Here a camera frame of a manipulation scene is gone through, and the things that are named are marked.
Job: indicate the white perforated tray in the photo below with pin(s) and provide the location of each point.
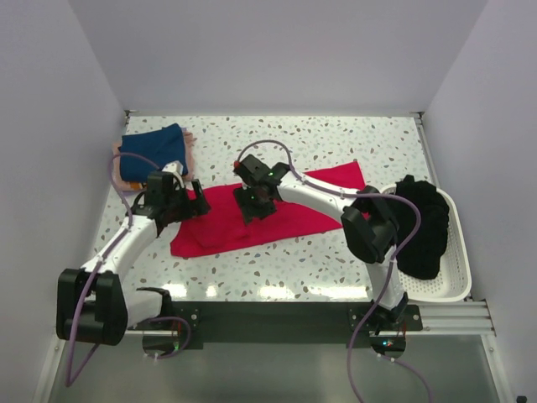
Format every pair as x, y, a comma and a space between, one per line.
454, 281

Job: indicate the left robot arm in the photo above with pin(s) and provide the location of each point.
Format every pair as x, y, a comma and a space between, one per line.
91, 305

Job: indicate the folded pink t shirt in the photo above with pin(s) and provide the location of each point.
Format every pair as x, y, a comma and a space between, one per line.
189, 144

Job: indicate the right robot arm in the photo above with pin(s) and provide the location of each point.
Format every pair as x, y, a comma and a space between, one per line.
369, 226

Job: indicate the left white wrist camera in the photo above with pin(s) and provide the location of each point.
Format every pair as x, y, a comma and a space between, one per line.
175, 168

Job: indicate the folded blue t shirt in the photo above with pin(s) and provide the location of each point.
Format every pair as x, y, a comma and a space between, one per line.
160, 146

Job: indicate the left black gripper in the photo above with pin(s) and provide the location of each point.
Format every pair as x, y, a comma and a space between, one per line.
194, 207

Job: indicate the red t shirt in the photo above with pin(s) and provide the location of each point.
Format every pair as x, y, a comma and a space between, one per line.
223, 229

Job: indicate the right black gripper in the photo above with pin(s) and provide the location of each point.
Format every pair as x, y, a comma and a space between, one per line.
249, 211

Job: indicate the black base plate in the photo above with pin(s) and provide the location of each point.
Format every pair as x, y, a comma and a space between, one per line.
276, 323

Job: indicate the black t shirt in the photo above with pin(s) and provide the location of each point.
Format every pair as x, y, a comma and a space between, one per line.
421, 256

